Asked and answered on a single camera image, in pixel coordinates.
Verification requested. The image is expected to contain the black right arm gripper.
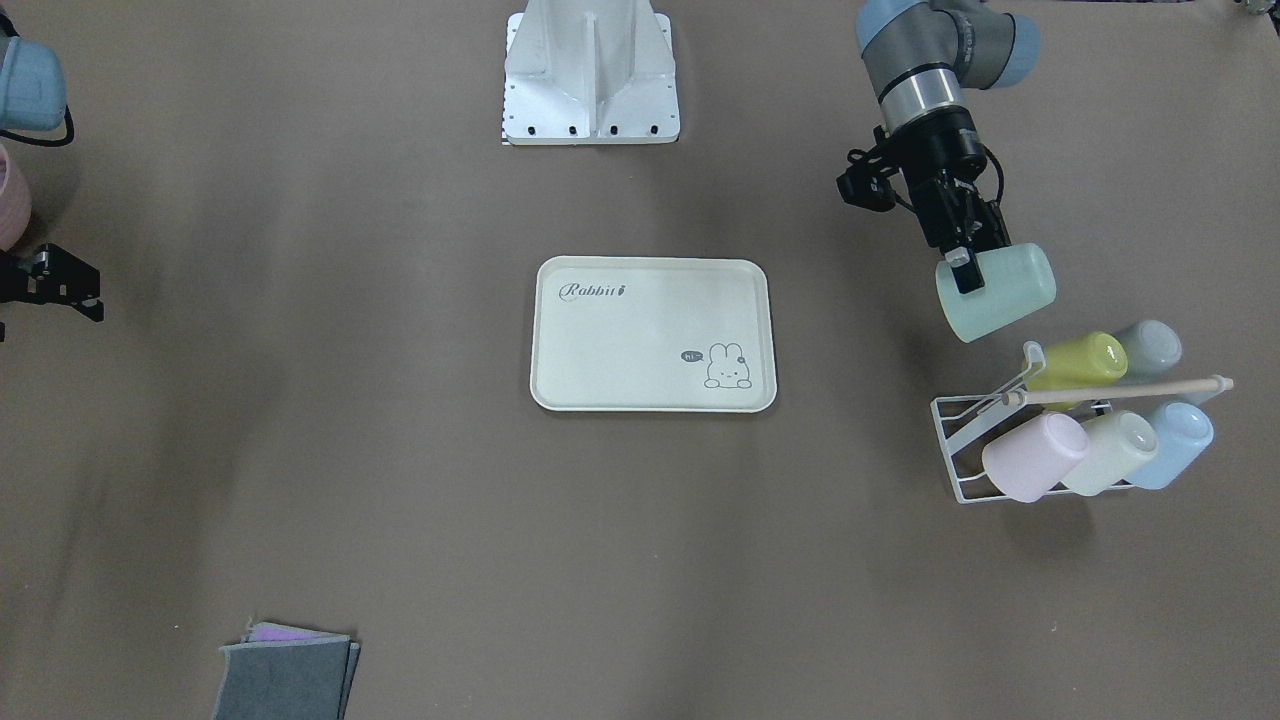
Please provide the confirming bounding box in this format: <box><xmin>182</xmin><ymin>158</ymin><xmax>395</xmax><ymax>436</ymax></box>
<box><xmin>1</xmin><ymin>243</ymin><xmax>105</xmax><ymax>323</ymax></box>

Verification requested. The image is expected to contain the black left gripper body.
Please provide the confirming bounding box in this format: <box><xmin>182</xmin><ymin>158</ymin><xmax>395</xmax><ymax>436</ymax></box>
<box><xmin>879</xmin><ymin>108</ymin><xmax>1009</xmax><ymax>252</ymax></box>

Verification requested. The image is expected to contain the green plastic cup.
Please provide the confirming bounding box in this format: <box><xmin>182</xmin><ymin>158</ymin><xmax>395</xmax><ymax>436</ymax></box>
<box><xmin>934</xmin><ymin>243</ymin><xmax>1057</xmax><ymax>343</ymax></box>

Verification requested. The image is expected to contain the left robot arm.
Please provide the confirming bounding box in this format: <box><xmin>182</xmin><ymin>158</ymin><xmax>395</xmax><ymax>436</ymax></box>
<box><xmin>856</xmin><ymin>1</ymin><xmax>1042</xmax><ymax>252</ymax></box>

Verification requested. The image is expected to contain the yellow plastic cup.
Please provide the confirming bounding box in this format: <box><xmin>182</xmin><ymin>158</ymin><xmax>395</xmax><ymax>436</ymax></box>
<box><xmin>1027</xmin><ymin>331</ymin><xmax>1130</xmax><ymax>391</ymax></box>

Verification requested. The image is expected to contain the grey plastic cup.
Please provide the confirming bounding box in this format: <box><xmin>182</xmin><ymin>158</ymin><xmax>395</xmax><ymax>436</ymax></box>
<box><xmin>1114</xmin><ymin>319</ymin><xmax>1183</xmax><ymax>386</ymax></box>

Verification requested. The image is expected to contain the pink plastic cup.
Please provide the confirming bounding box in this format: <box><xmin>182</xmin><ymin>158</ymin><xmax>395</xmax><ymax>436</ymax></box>
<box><xmin>980</xmin><ymin>413</ymin><xmax>1091</xmax><ymax>503</ymax></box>

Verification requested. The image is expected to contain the cream plastic cup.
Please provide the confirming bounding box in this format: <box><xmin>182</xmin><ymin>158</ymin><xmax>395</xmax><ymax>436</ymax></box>
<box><xmin>1061</xmin><ymin>410</ymin><xmax>1160</xmax><ymax>497</ymax></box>

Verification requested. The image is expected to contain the blue plastic cup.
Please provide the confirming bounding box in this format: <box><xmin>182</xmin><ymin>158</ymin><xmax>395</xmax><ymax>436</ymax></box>
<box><xmin>1125</xmin><ymin>401</ymin><xmax>1215</xmax><ymax>489</ymax></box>

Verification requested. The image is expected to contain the cream rabbit tray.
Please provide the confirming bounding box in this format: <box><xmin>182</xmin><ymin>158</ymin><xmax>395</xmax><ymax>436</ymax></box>
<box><xmin>529</xmin><ymin>255</ymin><xmax>778</xmax><ymax>414</ymax></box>

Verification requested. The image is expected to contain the pink bowl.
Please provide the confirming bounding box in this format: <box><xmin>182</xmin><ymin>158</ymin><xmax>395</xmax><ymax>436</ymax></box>
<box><xmin>0</xmin><ymin>145</ymin><xmax>32</xmax><ymax>252</ymax></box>

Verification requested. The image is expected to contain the grey folded cloth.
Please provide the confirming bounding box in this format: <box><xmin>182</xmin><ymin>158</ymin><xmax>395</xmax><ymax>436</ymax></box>
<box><xmin>212</xmin><ymin>621</ymin><xmax>362</xmax><ymax>719</ymax></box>

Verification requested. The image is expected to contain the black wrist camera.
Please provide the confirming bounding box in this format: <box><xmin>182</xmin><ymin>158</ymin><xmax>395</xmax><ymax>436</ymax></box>
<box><xmin>836</xmin><ymin>149</ymin><xmax>899</xmax><ymax>213</ymax></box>

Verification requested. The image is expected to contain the white wire cup rack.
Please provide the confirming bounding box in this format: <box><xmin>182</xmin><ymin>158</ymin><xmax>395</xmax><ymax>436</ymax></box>
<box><xmin>929</xmin><ymin>341</ymin><xmax>1121</xmax><ymax>505</ymax></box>

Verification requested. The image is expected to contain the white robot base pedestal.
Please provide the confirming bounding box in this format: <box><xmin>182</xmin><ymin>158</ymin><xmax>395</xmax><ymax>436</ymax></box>
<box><xmin>500</xmin><ymin>1</ymin><xmax>681</xmax><ymax>147</ymax></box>

